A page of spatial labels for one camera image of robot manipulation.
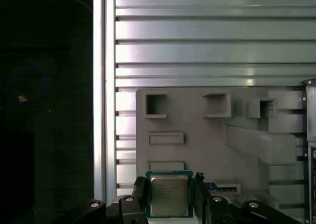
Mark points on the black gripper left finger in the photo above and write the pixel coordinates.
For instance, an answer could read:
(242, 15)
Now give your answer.
(140, 197)

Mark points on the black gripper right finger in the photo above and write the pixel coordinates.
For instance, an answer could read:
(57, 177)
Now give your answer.
(201, 197)

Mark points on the silver CPU with green rim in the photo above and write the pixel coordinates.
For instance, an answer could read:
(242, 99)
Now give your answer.
(169, 197)

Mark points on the RAM stick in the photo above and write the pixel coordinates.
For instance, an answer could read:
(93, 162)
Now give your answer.
(217, 187)

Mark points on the grey parts rack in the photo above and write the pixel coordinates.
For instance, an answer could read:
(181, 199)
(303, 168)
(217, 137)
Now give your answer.
(202, 147)

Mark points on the black PC case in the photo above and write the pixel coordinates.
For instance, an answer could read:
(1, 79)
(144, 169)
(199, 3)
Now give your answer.
(311, 110)

